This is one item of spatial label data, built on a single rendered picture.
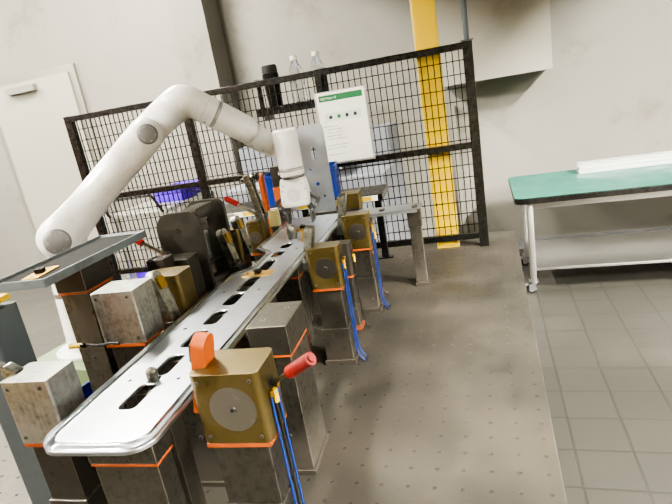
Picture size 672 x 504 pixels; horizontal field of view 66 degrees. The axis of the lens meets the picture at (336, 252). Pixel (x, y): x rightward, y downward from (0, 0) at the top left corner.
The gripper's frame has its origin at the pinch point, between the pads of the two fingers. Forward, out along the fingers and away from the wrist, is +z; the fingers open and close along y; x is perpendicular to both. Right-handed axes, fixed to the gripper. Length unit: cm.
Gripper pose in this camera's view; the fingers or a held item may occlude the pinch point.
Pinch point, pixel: (301, 219)
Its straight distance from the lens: 181.3
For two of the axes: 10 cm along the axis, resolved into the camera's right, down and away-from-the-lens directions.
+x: 2.0, -3.0, 9.3
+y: 9.7, -1.0, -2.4
